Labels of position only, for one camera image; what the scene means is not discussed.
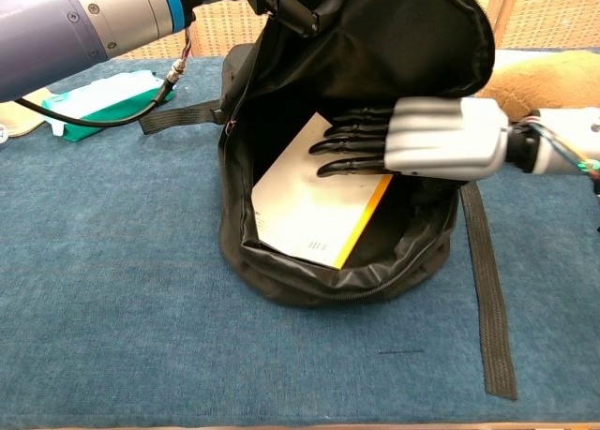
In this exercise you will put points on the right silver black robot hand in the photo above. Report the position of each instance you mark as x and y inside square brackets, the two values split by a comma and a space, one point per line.
[440, 137]

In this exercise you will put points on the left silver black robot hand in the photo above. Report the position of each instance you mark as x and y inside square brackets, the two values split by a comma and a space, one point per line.
[290, 8]

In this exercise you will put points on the black backpack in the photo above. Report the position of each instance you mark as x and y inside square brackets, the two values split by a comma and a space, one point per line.
[375, 50]

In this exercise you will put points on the white orange book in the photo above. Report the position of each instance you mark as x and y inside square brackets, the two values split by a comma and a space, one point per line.
[304, 214]

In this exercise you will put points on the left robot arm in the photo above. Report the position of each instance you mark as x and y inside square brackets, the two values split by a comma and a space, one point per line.
[70, 32]

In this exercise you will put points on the brown plush toy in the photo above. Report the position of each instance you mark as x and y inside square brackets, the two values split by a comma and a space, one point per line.
[548, 83]

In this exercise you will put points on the wicker folding screen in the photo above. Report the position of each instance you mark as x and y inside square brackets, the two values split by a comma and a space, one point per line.
[544, 13]

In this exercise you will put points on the teal wet wipes pack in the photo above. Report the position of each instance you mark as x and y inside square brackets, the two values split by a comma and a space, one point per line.
[103, 107]

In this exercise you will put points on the beige lunch box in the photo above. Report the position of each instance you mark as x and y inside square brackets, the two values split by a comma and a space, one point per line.
[23, 114]

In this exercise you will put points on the blue table mat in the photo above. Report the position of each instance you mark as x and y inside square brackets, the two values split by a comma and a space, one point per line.
[117, 261]

